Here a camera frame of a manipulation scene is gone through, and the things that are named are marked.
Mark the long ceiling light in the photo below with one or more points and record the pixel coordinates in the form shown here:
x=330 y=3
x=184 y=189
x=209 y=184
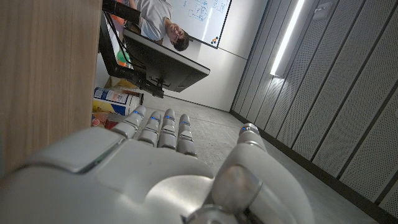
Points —
x=286 y=40

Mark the clear cup with items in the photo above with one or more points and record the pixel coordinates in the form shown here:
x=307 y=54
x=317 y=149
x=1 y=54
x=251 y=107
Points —
x=99 y=119

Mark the black computer monitor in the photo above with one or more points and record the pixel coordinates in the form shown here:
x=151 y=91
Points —
x=168 y=68

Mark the green round object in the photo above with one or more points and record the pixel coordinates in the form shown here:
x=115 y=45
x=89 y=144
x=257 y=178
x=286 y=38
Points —
x=122 y=57

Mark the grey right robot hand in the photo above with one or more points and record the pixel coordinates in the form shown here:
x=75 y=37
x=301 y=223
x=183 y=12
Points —
x=140 y=180

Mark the wall whiteboard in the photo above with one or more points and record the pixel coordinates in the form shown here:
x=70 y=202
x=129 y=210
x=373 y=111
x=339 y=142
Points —
x=214 y=18

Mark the seated person grey shirt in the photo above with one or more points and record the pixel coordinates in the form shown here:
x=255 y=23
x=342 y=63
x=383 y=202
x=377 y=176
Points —
x=152 y=15

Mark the white wipes canister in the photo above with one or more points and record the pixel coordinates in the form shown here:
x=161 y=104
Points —
x=115 y=99

